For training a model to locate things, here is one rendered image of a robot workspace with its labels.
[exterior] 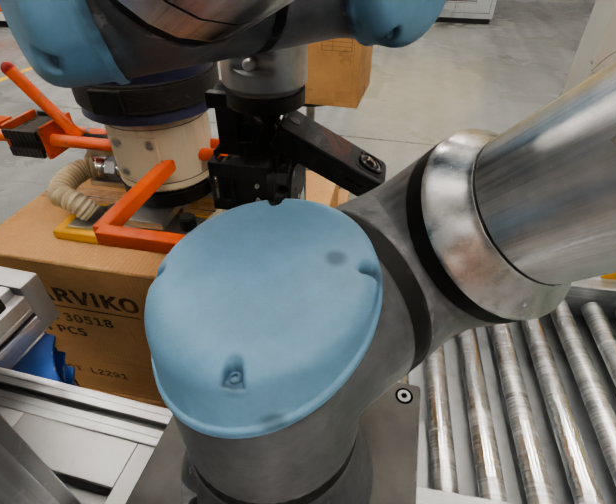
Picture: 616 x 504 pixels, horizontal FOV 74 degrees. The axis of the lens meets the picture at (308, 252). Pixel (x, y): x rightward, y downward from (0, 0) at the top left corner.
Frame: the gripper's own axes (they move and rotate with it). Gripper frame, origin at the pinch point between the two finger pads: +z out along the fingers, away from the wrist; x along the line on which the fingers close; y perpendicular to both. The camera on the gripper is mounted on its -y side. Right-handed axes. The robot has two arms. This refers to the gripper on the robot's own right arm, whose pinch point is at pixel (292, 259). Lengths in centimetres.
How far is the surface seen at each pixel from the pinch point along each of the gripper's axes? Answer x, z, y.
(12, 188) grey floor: -155, 110, 226
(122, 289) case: -6.1, 17.5, 31.2
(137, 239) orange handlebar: 0.9, -0.5, 19.5
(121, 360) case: -6, 39, 38
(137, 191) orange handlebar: -9.1, -0.7, 25.0
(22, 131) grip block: -22, -2, 54
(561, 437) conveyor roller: -16, 53, -54
